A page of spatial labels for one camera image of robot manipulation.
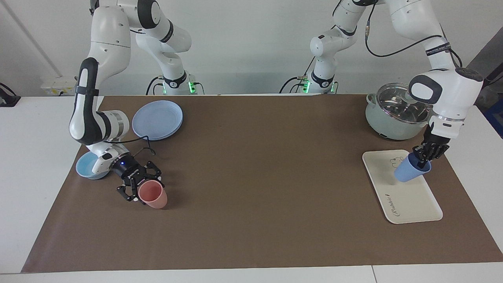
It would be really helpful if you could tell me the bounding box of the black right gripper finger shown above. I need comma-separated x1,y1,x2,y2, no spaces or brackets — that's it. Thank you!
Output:
116,176,144,202
137,160,165,187

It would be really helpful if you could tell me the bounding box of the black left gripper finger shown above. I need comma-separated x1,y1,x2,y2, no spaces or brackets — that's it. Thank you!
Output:
428,145,450,162
412,144,432,170

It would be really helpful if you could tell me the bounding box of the blue plastic cup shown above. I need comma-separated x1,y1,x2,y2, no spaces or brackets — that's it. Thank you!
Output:
394,153,432,183

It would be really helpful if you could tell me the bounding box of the pink plastic cup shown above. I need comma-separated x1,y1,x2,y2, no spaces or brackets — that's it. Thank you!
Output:
138,180,168,209

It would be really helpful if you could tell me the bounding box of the cream rabbit print tray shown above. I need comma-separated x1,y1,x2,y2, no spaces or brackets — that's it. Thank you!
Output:
362,149,443,224

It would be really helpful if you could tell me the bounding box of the light blue bowl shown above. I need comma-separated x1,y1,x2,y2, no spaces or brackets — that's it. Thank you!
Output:
75,151,111,180

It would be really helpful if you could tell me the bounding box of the pale green electric pot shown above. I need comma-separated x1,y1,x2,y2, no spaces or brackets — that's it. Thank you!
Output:
365,92,433,141

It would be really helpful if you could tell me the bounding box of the pale blue plate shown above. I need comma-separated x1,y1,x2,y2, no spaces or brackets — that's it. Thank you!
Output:
132,100,184,141

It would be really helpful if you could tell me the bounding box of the glass pot lid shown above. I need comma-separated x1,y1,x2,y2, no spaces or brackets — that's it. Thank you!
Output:
375,83,433,124

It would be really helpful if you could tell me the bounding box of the blue box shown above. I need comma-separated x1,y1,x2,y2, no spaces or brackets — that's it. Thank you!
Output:
484,98,503,139

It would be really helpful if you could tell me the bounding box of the black stand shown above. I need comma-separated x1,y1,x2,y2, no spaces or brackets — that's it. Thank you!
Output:
474,65,503,107

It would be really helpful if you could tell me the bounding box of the brown table mat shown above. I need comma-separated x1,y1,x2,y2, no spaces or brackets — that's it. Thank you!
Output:
22,94,503,274

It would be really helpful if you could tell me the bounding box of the black clamp device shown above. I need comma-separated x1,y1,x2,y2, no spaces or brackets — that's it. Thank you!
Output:
0,83,21,107

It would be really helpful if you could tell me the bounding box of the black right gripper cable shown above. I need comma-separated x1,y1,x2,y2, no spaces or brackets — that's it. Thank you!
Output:
103,135,156,156

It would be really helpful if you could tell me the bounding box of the black right arm base cable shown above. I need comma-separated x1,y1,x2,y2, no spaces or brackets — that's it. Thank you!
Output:
145,75,166,96

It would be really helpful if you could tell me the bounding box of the black arm base cable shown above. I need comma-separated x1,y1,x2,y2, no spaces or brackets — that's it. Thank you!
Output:
279,57,317,94
145,75,166,96

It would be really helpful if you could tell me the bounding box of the white wall power strip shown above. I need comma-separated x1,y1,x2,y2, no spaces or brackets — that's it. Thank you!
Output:
40,76,78,96

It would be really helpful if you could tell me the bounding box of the black left arm base cable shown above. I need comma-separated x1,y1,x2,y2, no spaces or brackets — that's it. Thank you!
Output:
279,57,317,94

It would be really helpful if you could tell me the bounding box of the white wall cable conduit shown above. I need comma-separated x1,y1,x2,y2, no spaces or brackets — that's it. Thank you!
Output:
4,0,63,77

